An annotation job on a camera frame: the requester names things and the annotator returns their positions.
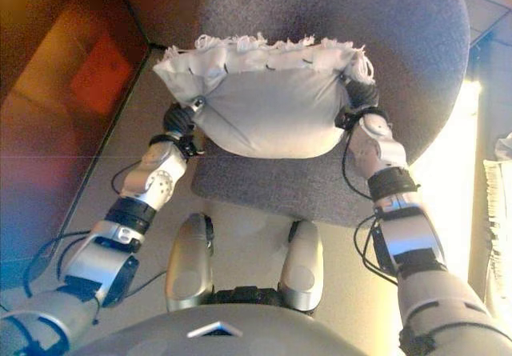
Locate grey fabric armchair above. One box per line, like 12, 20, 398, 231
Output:
190, 0, 471, 229

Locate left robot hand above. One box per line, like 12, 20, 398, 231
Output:
162, 95, 207, 136

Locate white fringed cushion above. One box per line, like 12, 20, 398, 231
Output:
153, 32, 377, 160

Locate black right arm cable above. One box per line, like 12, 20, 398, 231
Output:
353, 214, 402, 286

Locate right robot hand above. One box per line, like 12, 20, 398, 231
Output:
338, 74, 381, 114

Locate grey robot torso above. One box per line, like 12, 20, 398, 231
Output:
75, 303, 405, 356

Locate white fringed rug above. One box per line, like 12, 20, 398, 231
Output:
482, 158, 512, 318

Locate silver left robot leg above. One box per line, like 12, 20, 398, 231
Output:
165, 211, 216, 313

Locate black robot waist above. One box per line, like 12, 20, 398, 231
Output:
207, 286, 290, 308

